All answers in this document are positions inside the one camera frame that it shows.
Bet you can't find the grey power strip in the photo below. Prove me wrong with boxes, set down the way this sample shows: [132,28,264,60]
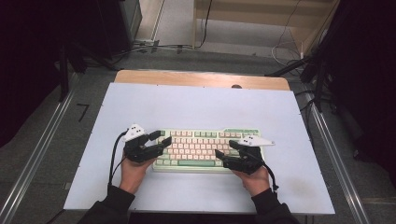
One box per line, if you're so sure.
[133,38,161,49]

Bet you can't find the black hanging cable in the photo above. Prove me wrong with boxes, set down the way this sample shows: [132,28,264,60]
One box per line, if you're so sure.
[198,0,215,49]

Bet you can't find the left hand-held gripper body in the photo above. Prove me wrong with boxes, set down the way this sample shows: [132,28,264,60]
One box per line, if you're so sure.
[122,123,165,163]

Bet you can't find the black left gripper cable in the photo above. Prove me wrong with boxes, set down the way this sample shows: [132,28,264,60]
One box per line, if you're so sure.
[107,130,129,187]

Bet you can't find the light wooden shelf unit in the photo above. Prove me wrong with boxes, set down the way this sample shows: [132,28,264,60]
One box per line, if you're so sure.
[191,0,341,58]

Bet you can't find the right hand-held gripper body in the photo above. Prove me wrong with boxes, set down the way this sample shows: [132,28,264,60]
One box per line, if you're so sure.
[222,134,276,175]

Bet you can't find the person's left hand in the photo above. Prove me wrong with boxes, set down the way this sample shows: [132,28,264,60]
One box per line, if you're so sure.
[119,155,157,196]

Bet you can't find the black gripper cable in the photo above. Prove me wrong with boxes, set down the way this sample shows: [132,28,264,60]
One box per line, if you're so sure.
[107,130,129,187]
[262,161,280,193]

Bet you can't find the person's right hand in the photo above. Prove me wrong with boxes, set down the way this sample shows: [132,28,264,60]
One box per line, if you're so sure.
[231,165,272,198]

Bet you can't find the black tripod stand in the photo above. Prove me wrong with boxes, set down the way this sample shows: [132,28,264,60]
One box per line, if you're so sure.
[264,29,335,114]

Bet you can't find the white table cover sheet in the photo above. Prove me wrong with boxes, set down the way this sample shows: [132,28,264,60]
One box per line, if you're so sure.
[63,82,336,216]

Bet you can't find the wooden table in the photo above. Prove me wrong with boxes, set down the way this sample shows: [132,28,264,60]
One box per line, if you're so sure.
[113,69,291,91]

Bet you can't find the black metal stand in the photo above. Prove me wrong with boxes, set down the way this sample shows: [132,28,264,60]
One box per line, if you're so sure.
[58,45,71,103]

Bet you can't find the green and beige keyboard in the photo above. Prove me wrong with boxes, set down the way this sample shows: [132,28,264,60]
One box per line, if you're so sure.
[151,127,266,174]

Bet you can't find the white floor cable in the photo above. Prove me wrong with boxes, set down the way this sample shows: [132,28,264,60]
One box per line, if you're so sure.
[270,0,304,68]

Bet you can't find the aluminium floor rail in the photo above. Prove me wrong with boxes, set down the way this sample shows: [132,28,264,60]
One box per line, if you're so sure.
[0,88,77,224]
[305,92,372,224]

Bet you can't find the dark cabinet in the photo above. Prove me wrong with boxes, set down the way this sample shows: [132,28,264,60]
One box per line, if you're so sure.
[94,0,144,61]

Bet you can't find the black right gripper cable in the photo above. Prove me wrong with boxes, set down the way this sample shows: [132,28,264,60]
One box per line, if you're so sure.
[262,161,280,193]

